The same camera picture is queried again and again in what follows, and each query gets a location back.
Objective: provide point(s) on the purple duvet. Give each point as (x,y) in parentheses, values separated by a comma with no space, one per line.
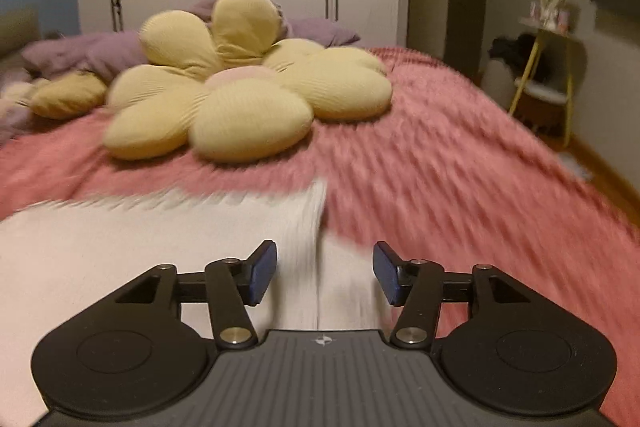
(107,54)

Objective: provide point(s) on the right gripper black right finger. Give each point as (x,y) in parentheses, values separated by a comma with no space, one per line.
(415,286)

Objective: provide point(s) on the black bag on floor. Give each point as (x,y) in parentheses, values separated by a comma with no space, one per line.
(514,53)

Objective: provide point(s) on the yellow flower shaped pillow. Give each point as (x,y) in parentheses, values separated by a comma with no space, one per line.
(233,89)

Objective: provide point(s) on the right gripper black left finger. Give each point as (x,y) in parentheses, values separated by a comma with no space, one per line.
(231,286)

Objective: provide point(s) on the green headboard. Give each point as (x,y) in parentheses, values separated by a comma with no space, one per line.
(18,28)

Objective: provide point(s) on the yellow legged side table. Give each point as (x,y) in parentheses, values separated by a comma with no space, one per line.
(548,75)

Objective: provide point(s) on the yellow oval cushion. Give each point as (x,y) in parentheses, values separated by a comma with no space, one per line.
(72,95)

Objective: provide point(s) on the pink ribbed bed blanket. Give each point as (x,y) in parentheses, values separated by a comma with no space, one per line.
(445,175)

